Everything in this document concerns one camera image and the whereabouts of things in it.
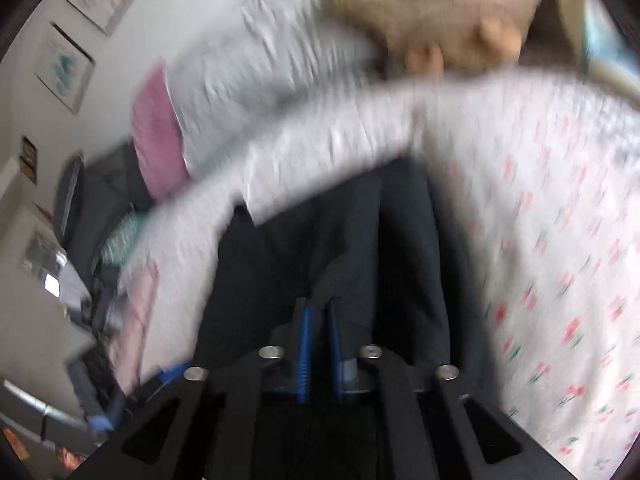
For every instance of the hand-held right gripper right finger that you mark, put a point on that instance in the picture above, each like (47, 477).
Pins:
(334, 355)

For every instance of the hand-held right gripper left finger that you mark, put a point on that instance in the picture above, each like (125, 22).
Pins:
(305, 355)

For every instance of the black garment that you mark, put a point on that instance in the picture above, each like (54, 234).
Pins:
(375, 240)

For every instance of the teal patterned cloth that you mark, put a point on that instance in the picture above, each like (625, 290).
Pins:
(120, 242)

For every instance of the pink pillow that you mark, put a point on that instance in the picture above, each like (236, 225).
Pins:
(157, 135)

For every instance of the floral white bed sheet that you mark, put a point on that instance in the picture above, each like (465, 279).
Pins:
(525, 160)

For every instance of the white pillow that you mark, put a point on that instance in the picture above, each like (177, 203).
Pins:
(250, 70)

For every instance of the beige plush robe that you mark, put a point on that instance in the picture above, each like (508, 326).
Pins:
(430, 5)

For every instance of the cream and blue tote bag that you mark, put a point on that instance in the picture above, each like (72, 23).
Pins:
(595, 25)

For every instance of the small dark wall picture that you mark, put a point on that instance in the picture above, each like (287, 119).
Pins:
(28, 157)

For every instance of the framed wall picture teal print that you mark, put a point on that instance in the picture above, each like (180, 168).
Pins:
(65, 67)

